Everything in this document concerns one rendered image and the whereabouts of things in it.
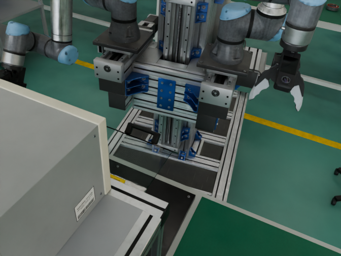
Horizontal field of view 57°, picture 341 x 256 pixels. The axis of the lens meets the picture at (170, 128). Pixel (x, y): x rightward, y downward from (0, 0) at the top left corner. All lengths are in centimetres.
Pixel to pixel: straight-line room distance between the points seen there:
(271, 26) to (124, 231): 99
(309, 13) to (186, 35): 77
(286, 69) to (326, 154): 198
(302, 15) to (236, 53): 61
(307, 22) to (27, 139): 67
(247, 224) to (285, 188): 125
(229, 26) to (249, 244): 83
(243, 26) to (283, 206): 132
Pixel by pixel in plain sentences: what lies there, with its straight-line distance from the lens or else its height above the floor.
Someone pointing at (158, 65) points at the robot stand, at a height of 94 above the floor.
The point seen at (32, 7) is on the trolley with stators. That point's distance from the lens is 344.
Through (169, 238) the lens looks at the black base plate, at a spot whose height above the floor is 77.
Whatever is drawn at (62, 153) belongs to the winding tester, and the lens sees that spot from 54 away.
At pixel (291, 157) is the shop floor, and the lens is 264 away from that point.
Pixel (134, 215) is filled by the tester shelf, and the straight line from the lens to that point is 69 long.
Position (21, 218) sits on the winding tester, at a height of 128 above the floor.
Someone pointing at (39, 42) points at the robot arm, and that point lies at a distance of 134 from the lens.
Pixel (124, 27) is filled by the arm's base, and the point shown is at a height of 111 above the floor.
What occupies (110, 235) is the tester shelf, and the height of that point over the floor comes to 111.
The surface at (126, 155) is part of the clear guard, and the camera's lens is 88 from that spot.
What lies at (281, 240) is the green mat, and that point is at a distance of 118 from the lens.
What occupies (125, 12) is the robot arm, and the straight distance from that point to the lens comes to 148.
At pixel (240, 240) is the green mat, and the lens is 113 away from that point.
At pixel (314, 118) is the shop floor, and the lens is 316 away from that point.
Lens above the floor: 169
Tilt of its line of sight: 40 degrees down
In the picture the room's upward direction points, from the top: 5 degrees clockwise
